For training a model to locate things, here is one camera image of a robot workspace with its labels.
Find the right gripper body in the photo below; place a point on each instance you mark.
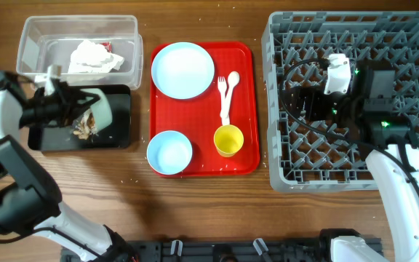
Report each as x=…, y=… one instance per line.
x=294, y=103

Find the black plastic tray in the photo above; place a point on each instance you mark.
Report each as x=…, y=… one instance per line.
x=116, y=135

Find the white plastic spoon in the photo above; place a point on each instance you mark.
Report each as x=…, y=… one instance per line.
x=233, y=80

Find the green bowl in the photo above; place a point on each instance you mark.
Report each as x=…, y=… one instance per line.
x=99, y=114

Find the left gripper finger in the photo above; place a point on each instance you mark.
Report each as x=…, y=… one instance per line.
x=86, y=119
x=80, y=96

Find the white plastic fork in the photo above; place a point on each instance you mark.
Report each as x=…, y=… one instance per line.
x=223, y=88

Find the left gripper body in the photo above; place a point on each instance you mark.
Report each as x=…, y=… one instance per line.
x=47, y=108

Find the red serving tray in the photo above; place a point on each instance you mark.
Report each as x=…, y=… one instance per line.
x=198, y=118

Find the small light blue bowl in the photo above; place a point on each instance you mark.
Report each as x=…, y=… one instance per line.
x=169, y=152

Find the food scraps with rice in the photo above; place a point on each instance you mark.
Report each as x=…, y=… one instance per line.
x=85, y=128

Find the grey dishwasher rack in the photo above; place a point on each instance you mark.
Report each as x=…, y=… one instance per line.
x=295, y=47

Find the large light blue plate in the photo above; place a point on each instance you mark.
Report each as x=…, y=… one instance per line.
x=182, y=70

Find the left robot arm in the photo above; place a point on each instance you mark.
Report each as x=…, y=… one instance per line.
x=31, y=203

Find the red snack wrapper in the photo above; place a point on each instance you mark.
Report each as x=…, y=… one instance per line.
x=107, y=46

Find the yellow plastic cup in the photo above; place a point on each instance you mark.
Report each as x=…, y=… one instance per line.
x=228, y=140

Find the white napkin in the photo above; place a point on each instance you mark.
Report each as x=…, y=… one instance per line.
x=92, y=58

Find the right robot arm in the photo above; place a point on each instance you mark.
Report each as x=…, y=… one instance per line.
x=386, y=141

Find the clear plastic bin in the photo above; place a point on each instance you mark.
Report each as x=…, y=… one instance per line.
x=51, y=40

